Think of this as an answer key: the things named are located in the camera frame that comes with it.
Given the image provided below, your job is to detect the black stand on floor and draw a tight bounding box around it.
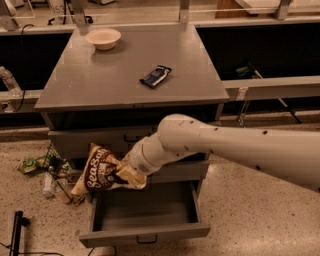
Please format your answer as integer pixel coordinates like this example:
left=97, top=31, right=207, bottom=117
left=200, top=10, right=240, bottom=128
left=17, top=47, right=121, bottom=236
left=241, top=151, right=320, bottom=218
left=9, top=210, right=30, bottom=256

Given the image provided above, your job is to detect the clear plastic cup on floor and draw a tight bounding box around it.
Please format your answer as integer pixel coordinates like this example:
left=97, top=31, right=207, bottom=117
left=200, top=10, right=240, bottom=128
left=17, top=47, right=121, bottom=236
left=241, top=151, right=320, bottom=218
left=51, top=179, right=71, bottom=204

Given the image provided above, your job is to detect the dark blue snack bar wrapper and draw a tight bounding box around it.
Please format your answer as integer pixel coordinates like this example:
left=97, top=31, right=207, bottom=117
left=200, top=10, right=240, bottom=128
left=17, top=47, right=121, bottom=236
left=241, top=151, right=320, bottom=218
left=139, top=65, right=172, bottom=89

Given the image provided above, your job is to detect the green object in dark bin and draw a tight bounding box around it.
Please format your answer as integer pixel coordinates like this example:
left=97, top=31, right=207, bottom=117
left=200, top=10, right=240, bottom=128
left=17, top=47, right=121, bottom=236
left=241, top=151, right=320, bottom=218
left=236, top=66, right=253, bottom=79

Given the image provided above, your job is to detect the clear plastic bottle on floor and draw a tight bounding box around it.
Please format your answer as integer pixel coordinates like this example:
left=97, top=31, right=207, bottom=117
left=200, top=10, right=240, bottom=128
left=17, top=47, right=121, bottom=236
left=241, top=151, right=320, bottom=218
left=42, top=172, right=53, bottom=199

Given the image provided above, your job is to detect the brown sea salt chip bag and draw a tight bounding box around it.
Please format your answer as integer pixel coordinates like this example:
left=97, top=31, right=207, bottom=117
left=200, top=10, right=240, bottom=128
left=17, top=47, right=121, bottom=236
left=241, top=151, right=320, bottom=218
left=71, top=143, right=133, bottom=196

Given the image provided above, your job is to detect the clear water bottle at left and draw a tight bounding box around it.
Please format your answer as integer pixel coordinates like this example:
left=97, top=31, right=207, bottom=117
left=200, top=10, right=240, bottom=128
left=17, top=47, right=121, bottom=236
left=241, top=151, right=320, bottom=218
left=0, top=66, right=22, bottom=98

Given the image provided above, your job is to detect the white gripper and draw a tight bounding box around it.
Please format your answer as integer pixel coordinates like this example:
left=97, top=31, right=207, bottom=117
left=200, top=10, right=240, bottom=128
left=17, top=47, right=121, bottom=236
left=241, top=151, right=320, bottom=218
left=116, top=137, right=162, bottom=189

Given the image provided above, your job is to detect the white paper bowl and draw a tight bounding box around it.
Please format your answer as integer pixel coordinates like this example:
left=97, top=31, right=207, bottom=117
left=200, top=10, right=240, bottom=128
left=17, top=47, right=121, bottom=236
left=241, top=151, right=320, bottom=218
left=85, top=28, right=121, bottom=50

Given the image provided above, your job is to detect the green snack bag on floor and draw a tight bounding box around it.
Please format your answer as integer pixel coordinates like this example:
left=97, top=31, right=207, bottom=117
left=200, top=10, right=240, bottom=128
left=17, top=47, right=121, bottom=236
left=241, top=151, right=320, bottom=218
left=18, top=155, right=54, bottom=174

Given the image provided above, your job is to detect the grey drawer cabinet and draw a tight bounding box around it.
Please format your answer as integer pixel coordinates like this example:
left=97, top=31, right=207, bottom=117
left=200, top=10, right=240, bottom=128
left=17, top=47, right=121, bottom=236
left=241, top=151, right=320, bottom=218
left=34, top=23, right=230, bottom=201

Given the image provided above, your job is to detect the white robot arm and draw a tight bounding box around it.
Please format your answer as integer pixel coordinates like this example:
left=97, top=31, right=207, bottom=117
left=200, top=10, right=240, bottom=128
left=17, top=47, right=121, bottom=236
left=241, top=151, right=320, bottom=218
left=117, top=114, right=320, bottom=191

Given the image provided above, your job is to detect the grey open bottom drawer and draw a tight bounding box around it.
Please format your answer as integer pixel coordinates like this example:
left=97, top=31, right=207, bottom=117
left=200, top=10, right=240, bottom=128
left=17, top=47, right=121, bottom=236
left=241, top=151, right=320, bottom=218
left=79, top=181, right=211, bottom=248

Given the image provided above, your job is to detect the grey top drawer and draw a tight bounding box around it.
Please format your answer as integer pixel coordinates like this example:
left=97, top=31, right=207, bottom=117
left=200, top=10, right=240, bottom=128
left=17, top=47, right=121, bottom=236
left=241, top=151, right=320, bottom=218
left=49, top=125, right=157, bottom=161

